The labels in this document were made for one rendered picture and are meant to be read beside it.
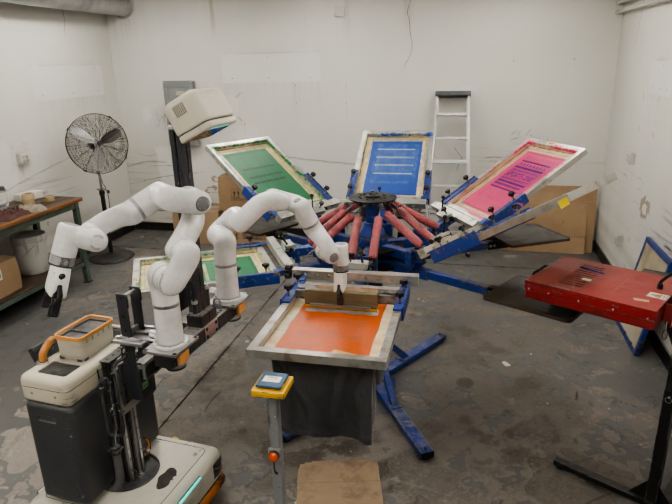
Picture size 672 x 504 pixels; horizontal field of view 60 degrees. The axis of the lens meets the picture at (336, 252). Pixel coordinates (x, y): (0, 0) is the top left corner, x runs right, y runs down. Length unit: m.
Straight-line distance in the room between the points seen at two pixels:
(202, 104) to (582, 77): 5.27
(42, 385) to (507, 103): 5.43
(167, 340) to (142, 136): 5.89
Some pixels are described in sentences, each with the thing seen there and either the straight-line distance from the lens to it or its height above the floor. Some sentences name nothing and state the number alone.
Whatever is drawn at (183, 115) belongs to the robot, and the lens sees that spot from 2.07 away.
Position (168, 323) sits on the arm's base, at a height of 1.24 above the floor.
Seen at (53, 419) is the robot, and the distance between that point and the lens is 2.77.
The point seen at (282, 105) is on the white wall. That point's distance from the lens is 7.09.
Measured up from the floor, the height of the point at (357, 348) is 0.95.
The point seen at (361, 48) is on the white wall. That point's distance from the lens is 6.83.
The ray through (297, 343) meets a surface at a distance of 2.53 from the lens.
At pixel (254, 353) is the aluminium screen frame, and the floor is 0.97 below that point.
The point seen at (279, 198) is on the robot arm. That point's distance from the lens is 2.45.
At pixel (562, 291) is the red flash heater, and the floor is 1.09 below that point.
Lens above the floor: 2.11
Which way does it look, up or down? 18 degrees down
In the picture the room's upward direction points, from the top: 1 degrees counter-clockwise
